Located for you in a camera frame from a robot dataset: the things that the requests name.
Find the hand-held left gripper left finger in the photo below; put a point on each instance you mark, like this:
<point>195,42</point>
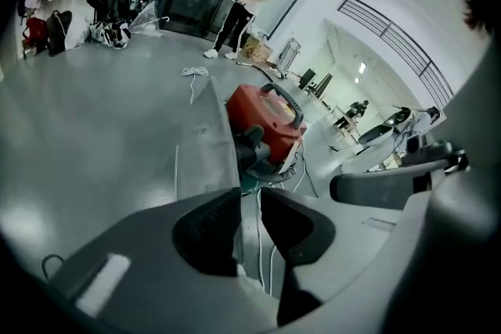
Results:
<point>156,246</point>

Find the grey vacuum cleaner piece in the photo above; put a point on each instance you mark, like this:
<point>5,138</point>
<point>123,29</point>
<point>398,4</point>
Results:
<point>213,141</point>

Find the black and white striped bag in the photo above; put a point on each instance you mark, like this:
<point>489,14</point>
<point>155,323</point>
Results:
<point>111,34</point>

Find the black backpack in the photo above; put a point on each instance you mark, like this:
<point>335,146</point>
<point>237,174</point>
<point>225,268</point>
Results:
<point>58,31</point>

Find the transparent umbrella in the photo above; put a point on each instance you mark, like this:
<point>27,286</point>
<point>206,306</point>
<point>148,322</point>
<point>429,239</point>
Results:
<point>146,21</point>

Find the person's grey top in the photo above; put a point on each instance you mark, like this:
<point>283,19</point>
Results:
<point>477,109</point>

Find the red bag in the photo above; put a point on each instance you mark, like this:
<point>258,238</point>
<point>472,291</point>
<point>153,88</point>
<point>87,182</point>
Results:
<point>36,31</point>

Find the metal trolley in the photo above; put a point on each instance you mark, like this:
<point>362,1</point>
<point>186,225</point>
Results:
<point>290,52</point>

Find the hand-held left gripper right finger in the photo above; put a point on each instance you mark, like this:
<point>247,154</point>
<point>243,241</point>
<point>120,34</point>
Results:
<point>297,230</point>

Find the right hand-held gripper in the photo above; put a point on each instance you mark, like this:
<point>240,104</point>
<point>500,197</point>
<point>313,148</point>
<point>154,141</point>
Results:
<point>462,238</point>

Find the cardboard box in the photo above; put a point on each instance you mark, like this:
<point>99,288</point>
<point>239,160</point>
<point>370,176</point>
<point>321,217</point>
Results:
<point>256,49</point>

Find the black metal railing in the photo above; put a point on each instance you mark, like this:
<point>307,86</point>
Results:
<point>407,39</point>

